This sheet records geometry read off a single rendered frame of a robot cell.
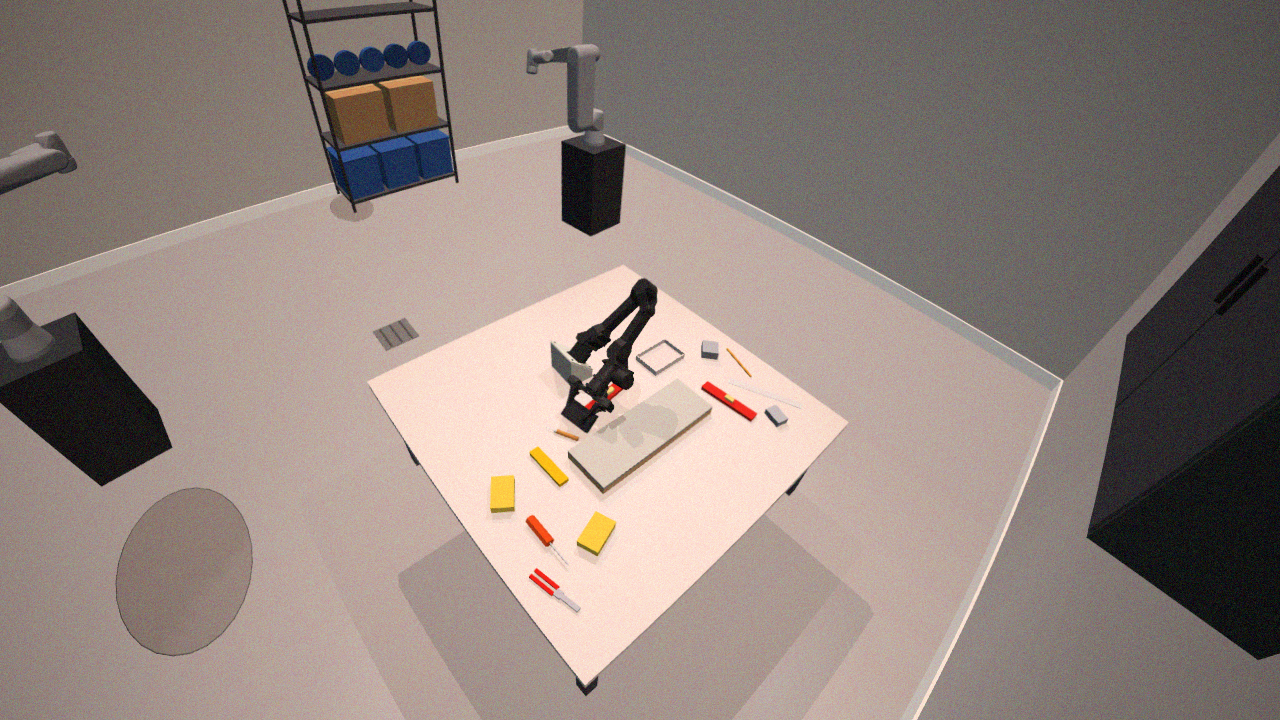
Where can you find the red-handled awl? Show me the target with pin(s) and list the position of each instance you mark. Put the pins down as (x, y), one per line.
(541, 532)

